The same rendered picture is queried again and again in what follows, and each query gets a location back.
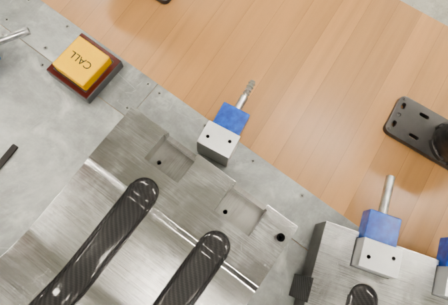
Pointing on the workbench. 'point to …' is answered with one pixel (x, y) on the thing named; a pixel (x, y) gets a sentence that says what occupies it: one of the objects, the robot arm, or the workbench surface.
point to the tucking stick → (8, 155)
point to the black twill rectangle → (301, 287)
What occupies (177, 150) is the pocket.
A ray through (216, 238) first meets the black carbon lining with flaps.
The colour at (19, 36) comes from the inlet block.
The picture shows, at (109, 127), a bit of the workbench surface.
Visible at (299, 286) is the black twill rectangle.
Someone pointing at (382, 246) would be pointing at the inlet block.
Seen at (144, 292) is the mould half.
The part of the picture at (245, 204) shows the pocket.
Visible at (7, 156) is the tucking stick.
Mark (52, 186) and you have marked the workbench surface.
